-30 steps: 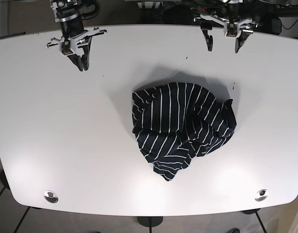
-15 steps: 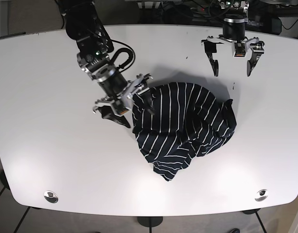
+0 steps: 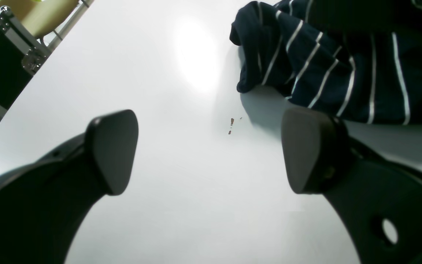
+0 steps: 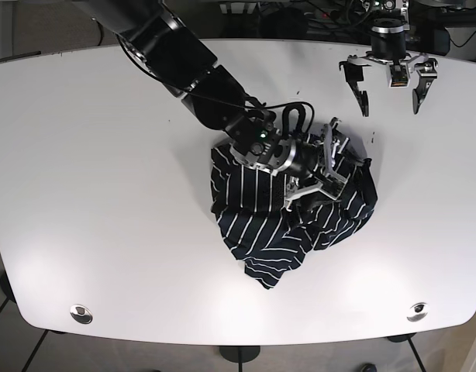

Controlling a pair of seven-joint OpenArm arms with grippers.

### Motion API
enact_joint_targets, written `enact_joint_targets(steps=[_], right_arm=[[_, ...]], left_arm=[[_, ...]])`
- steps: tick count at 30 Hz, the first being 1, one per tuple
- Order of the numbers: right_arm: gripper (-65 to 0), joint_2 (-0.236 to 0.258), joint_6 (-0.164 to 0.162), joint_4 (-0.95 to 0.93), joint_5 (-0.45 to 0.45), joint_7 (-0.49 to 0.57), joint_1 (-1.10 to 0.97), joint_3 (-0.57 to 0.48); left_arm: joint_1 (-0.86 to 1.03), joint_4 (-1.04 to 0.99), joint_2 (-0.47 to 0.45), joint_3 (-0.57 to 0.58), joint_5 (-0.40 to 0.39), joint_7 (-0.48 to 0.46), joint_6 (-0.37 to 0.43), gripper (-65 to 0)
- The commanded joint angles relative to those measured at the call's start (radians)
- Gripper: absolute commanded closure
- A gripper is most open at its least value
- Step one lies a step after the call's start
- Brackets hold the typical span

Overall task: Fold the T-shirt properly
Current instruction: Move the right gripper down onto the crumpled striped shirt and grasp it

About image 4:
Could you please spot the right chrome table grommet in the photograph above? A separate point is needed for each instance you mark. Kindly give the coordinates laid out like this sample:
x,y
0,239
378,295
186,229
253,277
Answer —
x,y
417,312

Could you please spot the navy white striped T-shirt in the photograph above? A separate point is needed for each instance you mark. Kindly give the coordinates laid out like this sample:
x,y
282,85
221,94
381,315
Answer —
x,y
272,239

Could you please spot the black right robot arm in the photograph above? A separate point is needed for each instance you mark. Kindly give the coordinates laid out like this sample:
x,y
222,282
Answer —
x,y
162,47

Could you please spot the front black table foot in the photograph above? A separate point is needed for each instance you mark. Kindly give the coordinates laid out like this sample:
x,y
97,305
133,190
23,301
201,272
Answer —
x,y
236,354

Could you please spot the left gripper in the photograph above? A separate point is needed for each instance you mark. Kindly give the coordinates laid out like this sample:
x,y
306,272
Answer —
x,y
398,73

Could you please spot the left chrome table grommet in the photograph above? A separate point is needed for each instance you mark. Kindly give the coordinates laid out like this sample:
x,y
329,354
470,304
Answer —
x,y
81,314

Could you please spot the chrome table grommet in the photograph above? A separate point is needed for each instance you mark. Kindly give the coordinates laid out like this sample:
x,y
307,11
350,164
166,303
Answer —
x,y
81,314
417,312

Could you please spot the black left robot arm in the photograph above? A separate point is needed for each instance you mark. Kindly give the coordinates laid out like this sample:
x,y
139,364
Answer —
x,y
401,49

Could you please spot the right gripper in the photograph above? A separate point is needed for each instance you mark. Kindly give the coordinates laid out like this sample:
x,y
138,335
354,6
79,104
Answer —
x,y
309,168

